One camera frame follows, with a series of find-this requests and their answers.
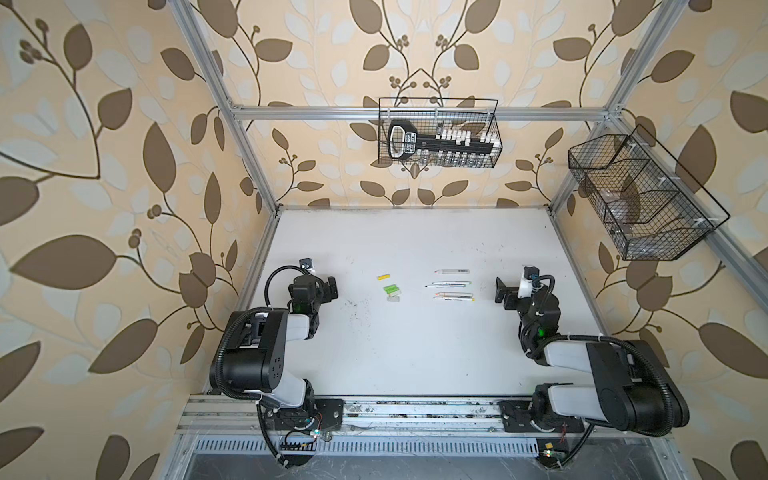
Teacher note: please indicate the black wire basket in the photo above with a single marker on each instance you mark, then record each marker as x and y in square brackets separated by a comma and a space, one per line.
[477, 115]
[652, 205]

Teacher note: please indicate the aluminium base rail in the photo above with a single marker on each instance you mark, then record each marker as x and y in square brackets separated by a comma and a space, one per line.
[364, 415]

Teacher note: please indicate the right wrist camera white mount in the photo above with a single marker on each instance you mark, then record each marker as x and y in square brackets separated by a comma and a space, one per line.
[529, 282]

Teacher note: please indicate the back black wire basket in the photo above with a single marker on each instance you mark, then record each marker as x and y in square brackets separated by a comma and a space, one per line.
[477, 115]

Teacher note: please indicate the aluminium frame right post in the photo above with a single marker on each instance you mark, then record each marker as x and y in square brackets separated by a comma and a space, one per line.
[642, 26]

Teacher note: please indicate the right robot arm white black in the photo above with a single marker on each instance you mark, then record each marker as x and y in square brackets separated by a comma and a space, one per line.
[629, 389]

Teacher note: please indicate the black tool in basket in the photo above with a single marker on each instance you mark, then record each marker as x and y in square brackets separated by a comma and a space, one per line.
[403, 140]

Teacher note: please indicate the aluminium frame post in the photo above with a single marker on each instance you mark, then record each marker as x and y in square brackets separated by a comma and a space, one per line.
[642, 26]
[183, 14]

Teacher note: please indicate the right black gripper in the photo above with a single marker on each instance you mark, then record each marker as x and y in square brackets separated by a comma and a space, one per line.
[505, 291]

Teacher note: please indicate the right black wire basket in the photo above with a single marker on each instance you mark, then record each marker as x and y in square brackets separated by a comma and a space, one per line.
[652, 205]

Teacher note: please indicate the aluminium frame left post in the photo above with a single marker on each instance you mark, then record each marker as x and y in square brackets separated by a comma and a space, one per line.
[183, 14]

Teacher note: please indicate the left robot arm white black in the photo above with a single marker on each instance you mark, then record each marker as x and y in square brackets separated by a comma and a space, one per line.
[250, 360]

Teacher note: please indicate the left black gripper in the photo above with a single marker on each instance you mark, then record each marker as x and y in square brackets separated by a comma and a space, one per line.
[327, 287]

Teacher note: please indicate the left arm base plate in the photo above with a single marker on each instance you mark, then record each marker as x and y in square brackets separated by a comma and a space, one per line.
[313, 414]

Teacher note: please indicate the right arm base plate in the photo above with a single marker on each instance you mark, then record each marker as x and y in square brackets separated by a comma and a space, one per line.
[526, 416]

